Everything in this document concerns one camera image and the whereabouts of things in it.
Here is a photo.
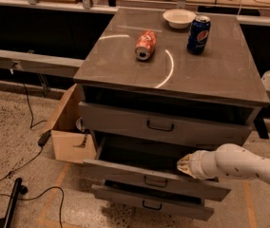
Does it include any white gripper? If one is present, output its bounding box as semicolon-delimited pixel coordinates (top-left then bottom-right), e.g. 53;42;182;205
177;150;218;180

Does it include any grey drawer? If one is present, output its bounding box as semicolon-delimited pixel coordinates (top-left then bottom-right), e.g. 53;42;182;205
79;102;251;148
92;180;214;221
83;135;230;201

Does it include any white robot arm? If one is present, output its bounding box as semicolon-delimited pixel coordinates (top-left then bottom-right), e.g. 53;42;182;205
177;143;270;184

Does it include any grey bottom drawer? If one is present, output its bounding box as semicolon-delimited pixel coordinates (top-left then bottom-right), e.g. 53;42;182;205
92;180;214;221

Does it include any grey top drawer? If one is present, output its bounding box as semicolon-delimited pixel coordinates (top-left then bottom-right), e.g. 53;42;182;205
79;102;251;148

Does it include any grey drawer cabinet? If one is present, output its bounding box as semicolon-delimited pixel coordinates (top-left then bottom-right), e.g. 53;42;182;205
73;7;270;163

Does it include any cardboard box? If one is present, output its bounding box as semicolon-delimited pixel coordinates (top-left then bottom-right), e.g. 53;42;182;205
43;84;96;163

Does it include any orange soda can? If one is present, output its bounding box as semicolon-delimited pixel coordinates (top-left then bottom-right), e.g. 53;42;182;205
135;30;156;61

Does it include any blue pepsi can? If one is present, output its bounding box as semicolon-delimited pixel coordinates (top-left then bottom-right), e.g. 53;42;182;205
187;15;211;55

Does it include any white bowl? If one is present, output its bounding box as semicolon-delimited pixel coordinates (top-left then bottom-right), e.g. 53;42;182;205
163;9;196;29

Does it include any black stand base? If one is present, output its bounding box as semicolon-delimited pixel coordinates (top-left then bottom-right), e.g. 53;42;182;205
0;178;28;228

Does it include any black floor cable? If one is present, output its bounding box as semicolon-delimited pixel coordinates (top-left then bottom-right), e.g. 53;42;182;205
0;83;65;228

